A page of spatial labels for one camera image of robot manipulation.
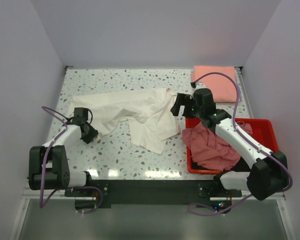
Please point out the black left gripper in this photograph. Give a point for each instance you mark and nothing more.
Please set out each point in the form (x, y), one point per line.
(93, 133)

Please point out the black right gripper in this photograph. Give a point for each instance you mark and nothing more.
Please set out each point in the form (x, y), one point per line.
(181, 100)

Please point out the white printed t shirt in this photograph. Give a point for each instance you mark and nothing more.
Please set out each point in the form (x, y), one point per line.
(148, 112)

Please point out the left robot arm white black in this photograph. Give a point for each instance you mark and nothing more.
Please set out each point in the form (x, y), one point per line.
(48, 163)

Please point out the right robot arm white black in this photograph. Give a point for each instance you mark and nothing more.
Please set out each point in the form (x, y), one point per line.
(268, 170)

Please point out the folded salmon pink t shirt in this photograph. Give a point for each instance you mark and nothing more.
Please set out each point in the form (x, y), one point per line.
(223, 90)

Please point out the dusty pink crumpled t shirt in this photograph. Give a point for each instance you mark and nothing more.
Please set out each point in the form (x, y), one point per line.
(208, 152)

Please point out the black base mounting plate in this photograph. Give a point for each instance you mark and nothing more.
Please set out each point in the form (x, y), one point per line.
(149, 192)

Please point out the red plastic bin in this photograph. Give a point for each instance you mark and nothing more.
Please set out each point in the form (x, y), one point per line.
(262, 132)

